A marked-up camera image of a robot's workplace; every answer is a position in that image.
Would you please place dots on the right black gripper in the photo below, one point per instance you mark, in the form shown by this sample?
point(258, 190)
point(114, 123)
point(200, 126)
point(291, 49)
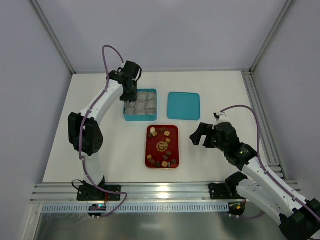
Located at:
point(208, 136)

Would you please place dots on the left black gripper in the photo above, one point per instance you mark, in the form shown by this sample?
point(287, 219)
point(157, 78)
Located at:
point(129, 92)

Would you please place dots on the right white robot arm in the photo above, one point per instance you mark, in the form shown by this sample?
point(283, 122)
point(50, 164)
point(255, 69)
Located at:
point(297, 217)

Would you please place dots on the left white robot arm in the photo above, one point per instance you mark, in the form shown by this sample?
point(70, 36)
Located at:
point(84, 131)

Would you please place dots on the caramel square chocolate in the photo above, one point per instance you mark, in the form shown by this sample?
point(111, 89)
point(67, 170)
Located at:
point(164, 164)

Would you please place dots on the teal tin box with cups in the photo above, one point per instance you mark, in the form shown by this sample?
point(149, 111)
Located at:
point(145, 109)

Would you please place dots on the teal tin lid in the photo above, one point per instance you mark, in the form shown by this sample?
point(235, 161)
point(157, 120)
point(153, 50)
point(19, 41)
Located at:
point(184, 106)

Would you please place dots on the red rectangular tray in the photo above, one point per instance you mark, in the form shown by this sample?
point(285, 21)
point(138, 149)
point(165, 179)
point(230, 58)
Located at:
point(157, 146)

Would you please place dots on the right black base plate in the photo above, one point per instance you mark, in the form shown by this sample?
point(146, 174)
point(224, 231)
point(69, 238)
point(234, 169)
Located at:
point(222, 191)

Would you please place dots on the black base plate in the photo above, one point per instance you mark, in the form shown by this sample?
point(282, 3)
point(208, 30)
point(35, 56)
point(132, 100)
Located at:
point(91, 193)
point(222, 191)

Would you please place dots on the right frame rail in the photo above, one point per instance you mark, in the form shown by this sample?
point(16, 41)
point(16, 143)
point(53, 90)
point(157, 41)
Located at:
point(270, 150)

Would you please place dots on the slotted cable duct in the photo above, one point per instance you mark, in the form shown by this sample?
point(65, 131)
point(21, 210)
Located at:
point(140, 207)

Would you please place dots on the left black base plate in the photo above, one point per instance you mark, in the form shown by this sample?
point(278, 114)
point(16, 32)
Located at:
point(91, 193)

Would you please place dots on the aluminium rail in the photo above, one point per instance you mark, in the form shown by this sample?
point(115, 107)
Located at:
point(136, 192)

